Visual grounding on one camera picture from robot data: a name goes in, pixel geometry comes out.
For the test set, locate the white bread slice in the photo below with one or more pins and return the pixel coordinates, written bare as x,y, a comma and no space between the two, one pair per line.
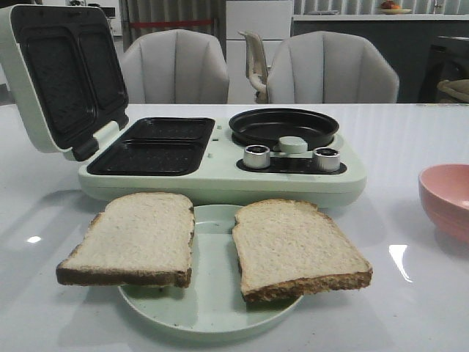
288,248
139,239

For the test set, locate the mint green sandwich maker lid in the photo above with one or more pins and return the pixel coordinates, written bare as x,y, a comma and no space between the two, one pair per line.
64,75

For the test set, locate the pink bowl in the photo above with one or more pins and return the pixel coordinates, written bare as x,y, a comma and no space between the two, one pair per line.
443,191

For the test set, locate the mint green breakfast maker base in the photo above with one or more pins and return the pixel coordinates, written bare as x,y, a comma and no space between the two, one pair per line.
198,157

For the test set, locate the left silver control knob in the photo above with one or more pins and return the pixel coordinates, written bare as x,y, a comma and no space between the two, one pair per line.
256,156

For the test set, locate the silver control knob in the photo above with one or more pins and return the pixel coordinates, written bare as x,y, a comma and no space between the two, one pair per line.
256,156
326,159

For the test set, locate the black round frying pan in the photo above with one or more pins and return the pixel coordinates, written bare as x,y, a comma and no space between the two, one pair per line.
266,126

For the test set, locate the right silver control knob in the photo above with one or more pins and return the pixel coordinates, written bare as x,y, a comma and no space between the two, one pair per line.
326,159

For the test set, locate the beige office chair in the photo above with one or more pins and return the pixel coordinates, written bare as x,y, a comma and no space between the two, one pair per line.
256,70

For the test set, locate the mint green round plate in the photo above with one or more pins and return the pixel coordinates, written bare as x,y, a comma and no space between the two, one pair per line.
212,307

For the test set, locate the left grey upholstered chair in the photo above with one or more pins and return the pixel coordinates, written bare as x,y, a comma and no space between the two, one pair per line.
176,66

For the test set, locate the grey upholstered chair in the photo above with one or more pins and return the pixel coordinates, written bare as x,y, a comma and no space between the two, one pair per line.
330,67
176,66

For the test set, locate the right grey upholstered chair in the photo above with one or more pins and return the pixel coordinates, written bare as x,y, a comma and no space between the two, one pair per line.
330,67

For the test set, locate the white cabinet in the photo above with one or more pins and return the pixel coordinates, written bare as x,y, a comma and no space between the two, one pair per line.
271,20

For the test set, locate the dark grey counter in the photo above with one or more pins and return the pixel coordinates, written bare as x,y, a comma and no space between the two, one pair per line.
420,48

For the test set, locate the fruit bowl on counter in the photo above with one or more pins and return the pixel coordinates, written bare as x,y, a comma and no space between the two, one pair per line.
392,8

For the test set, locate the beige cushion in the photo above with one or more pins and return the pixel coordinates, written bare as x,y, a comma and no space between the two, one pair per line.
457,90

